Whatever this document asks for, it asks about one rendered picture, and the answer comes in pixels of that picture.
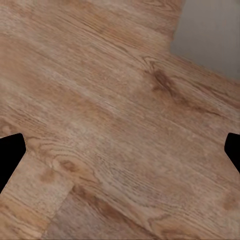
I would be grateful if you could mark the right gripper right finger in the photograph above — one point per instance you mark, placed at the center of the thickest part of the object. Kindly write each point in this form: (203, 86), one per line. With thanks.
(232, 149)

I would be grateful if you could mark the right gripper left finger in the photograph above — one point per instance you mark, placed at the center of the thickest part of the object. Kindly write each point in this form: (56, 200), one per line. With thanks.
(12, 150)

